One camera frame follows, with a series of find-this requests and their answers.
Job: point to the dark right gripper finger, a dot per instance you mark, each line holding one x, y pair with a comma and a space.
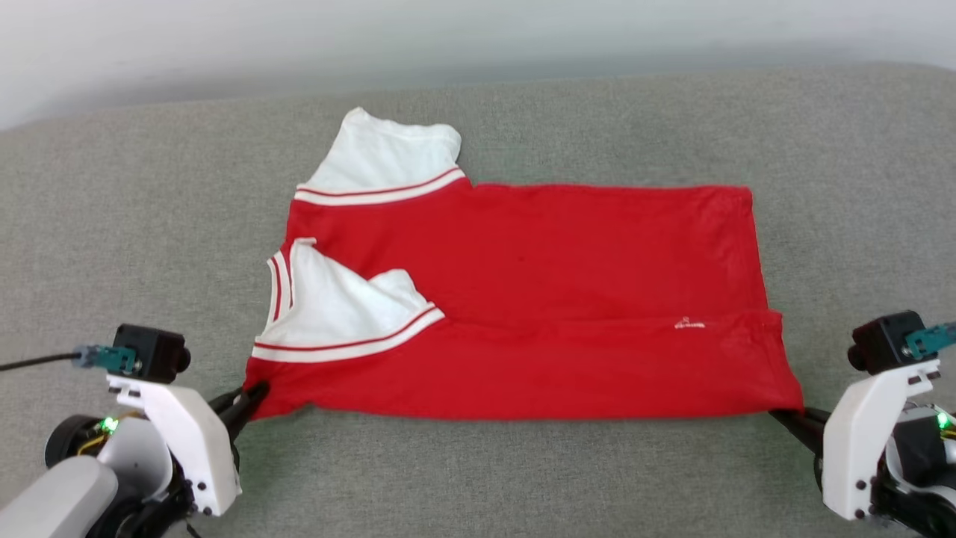
810, 430

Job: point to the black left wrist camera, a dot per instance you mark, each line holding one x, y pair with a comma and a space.
153, 351

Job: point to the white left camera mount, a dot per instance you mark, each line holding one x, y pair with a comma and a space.
190, 441

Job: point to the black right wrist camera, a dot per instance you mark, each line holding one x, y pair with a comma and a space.
881, 340

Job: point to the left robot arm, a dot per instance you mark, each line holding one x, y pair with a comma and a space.
52, 501

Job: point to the grey fabric sofa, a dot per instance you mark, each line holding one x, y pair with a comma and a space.
523, 478

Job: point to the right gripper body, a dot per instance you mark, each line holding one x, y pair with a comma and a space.
919, 456

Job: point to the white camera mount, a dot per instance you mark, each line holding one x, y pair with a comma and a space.
190, 441
859, 441

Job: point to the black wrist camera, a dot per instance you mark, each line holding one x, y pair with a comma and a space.
153, 351
881, 340

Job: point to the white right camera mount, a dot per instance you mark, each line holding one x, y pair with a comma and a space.
859, 441

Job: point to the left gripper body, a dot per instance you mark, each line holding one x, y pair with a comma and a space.
134, 448

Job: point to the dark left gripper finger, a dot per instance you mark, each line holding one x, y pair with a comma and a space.
240, 415
228, 397

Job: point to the red and white t-shirt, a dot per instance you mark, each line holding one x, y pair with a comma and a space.
560, 299

